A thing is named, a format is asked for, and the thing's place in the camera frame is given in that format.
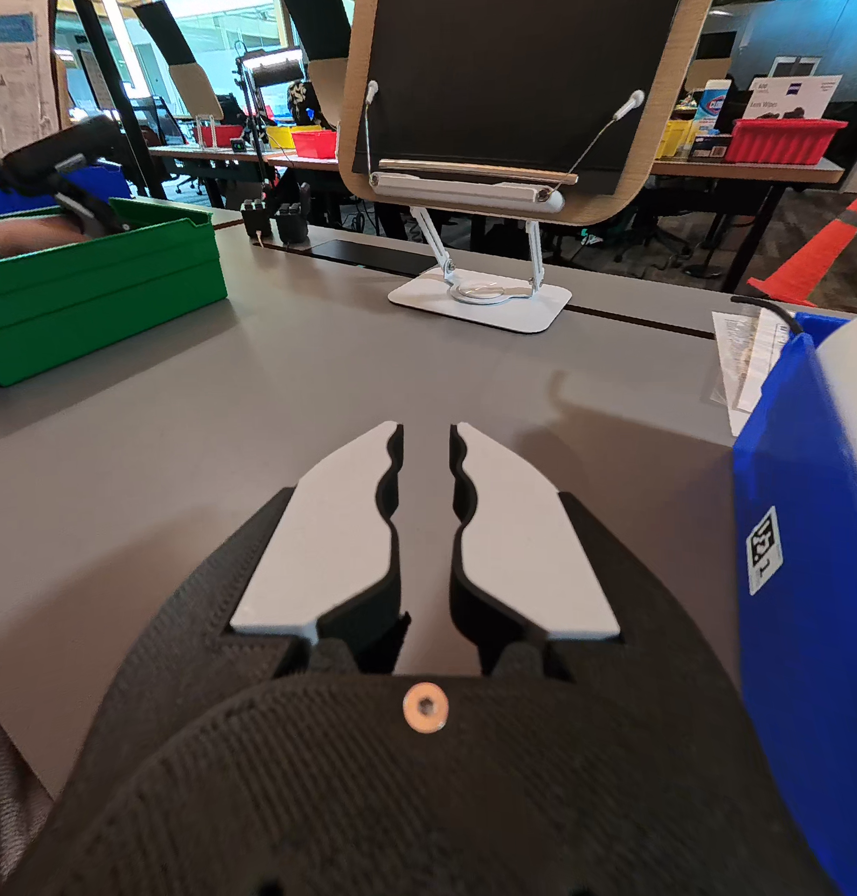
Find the wipes canister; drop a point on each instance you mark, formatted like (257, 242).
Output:
(713, 105)

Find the white paper sheets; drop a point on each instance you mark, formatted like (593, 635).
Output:
(743, 364)

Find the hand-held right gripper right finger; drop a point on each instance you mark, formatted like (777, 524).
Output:
(533, 553)

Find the person's grey pants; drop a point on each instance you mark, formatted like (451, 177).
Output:
(5, 791)

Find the green plastic bin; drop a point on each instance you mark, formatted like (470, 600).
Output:
(85, 301)

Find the blue plastic bin with tag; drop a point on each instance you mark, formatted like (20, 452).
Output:
(806, 665)

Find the red plastic bin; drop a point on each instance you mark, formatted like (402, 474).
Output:
(222, 135)
(315, 143)

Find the plain blue plastic bin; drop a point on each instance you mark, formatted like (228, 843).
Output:
(106, 183)

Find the white stand with wooden board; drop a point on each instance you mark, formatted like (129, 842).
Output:
(470, 308)

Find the white roll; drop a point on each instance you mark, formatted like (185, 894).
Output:
(855, 392)

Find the orange traffic cone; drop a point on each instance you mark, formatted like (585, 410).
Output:
(813, 259)

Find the large red ribbed bin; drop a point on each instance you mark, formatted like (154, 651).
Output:
(785, 143)

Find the small black charger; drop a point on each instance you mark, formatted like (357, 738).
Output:
(255, 218)

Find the studio light on stand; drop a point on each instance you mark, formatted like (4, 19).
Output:
(278, 73)

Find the wall poster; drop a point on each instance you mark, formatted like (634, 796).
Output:
(12, 77)

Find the white printed sign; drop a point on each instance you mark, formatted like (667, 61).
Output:
(799, 94)

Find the yellow plastic bin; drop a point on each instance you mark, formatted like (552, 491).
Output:
(677, 140)
(281, 134)

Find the black panel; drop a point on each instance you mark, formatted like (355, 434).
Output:
(505, 84)

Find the wooden background table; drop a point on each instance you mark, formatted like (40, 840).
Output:
(211, 154)
(750, 171)

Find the black metal post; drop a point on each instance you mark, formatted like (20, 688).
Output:
(113, 91)

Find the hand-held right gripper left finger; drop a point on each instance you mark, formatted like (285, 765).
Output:
(316, 546)

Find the person's left forearm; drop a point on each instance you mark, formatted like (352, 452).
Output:
(29, 238)

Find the tall black charger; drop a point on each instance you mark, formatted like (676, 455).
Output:
(293, 220)

